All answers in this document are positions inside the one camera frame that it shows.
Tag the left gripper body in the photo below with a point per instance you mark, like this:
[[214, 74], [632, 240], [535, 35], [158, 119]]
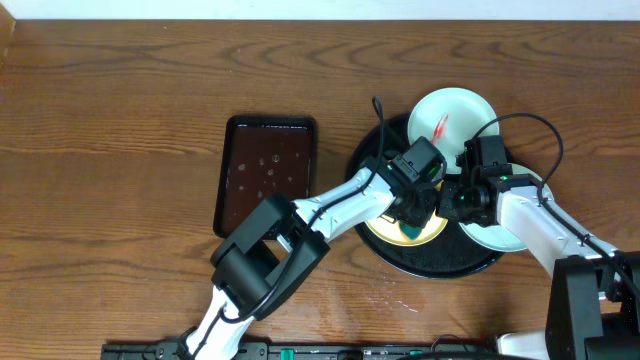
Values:
[[415, 214]]

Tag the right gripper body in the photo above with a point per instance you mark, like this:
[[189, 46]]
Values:
[[459, 207]]

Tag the green yellow sponge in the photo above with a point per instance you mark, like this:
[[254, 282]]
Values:
[[410, 232]]

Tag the yellow plate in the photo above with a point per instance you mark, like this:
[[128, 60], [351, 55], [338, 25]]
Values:
[[387, 229]]

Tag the light blue plate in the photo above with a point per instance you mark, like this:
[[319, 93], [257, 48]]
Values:
[[495, 237], [448, 117]]

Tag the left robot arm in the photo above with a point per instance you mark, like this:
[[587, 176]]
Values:
[[270, 254]]

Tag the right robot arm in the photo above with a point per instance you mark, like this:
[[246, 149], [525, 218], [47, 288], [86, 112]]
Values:
[[593, 311]]

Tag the black round tray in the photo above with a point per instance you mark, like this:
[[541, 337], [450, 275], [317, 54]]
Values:
[[451, 254]]

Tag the black rectangular tray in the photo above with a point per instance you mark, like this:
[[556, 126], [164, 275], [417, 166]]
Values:
[[263, 155]]

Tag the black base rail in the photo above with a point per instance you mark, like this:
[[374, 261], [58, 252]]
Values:
[[169, 350]]

